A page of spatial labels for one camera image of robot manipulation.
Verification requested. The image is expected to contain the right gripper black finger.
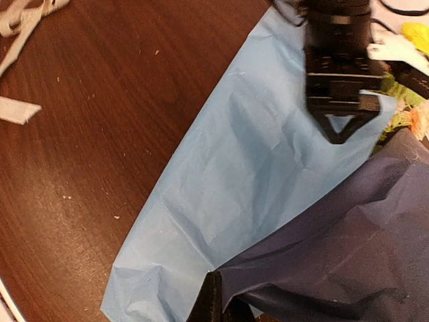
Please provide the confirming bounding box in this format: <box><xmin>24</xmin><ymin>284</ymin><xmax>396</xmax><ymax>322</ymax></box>
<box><xmin>187</xmin><ymin>271</ymin><xmax>255</xmax><ymax>322</ymax></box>

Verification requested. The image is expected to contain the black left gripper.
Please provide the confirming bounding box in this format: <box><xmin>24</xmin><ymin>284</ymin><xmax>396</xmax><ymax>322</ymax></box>
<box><xmin>267</xmin><ymin>0</ymin><xmax>386</xmax><ymax>146</ymax></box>

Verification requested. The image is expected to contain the blue wrapping paper sheet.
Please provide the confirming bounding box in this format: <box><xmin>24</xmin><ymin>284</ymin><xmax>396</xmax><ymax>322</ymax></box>
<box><xmin>100</xmin><ymin>6</ymin><xmax>429</xmax><ymax>322</ymax></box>

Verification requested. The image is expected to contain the cream printed ribbon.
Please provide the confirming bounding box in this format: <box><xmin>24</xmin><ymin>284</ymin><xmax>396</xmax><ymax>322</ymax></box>
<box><xmin>1</xmin><ymin>0</ymin><xmax>70</xmax><ymax>125</ymax></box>

